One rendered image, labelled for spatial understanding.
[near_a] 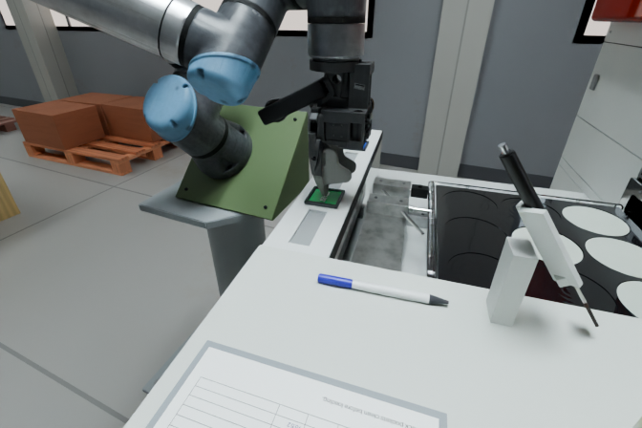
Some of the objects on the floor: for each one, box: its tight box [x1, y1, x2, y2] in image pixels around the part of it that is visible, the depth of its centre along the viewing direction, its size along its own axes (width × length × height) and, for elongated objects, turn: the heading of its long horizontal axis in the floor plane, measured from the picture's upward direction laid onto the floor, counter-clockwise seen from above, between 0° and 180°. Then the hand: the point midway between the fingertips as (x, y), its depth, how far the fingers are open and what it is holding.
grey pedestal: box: [139, 180, 266, 394], centre depth 111 cm, size 51×44×82 cm
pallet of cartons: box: [11, 93, 177, 176], centre depth 327 cm, size 128×88×47 cm
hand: (321, 186), depth 54 cm, fingers closed
